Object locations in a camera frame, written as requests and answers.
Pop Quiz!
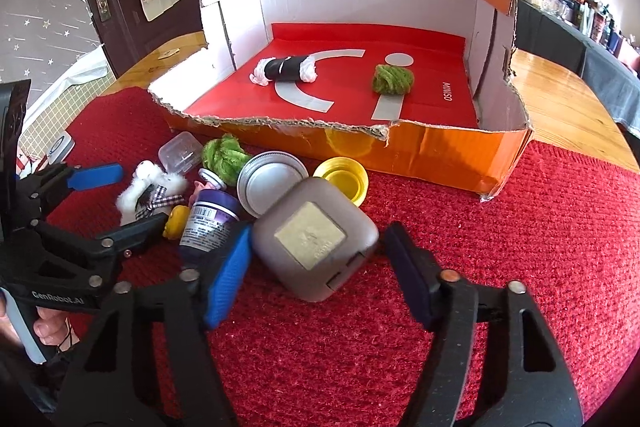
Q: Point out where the white round device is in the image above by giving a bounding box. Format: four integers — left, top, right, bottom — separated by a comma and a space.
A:
47, 131, 76, 166

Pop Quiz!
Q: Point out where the pink small figurine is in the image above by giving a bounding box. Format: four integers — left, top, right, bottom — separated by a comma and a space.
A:
192, 168, 229, 204

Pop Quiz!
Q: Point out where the person's left hand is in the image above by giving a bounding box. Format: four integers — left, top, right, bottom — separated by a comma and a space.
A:
33, 308, 72, 349

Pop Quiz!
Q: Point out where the purple bottle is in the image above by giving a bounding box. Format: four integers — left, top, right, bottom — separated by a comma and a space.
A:
178, 188, 244, 266

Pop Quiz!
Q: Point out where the yellow small figurine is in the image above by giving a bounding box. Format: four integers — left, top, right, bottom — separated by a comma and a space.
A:
162, 205, 191, 241

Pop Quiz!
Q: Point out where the white plush toy with bow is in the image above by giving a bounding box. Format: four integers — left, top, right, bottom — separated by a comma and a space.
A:
116, 160, 189, 226

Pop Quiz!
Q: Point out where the white plastic sheet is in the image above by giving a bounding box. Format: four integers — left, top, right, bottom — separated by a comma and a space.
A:
27, 47, 112, 112

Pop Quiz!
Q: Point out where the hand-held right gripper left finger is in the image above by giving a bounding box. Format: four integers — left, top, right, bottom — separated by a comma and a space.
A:
57, 222, 253, 427

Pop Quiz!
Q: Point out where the orange cardboard box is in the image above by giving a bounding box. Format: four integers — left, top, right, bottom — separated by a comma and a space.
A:
148, 0, 534, 202

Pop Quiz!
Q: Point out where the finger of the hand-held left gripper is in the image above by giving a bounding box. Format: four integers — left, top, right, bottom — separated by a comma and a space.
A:
50, 163, 125, 192
100, 212, 169, 259

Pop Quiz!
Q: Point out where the green knitted lettuce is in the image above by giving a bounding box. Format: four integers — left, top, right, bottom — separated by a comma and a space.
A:
201, 134, 252, 188

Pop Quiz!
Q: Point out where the yellow bottle cap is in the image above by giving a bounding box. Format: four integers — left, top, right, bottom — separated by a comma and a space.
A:
312, 156, 370, 208

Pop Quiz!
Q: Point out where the grey square case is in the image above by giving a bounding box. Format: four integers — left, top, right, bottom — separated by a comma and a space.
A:
251, 177, 381, 303

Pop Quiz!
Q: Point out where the green knitted ball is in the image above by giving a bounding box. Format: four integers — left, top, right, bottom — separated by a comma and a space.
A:
370, 63, 415, 97

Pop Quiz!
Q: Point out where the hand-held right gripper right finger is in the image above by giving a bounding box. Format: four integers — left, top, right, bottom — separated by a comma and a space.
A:
382, 222, 586, 427

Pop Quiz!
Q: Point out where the clear plastic small case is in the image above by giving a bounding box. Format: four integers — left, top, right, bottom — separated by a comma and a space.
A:
158, 131, 204, 176

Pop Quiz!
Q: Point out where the black cloth covered table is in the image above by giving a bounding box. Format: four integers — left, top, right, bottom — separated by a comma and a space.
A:
514, 0, 640, 134

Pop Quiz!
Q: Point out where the red mat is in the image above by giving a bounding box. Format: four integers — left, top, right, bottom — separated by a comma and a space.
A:
37, 86, 640, 427

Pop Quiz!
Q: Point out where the person's dark clothing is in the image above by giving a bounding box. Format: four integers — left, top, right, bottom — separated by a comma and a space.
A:
0, 347, 68, 414

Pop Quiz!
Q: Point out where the round white lid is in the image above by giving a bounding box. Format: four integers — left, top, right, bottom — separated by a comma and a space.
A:
236, 150, 309, 218

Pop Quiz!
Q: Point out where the black roll with white cloth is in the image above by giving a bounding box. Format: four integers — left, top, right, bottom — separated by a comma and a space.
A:
249, 54, 319, 86

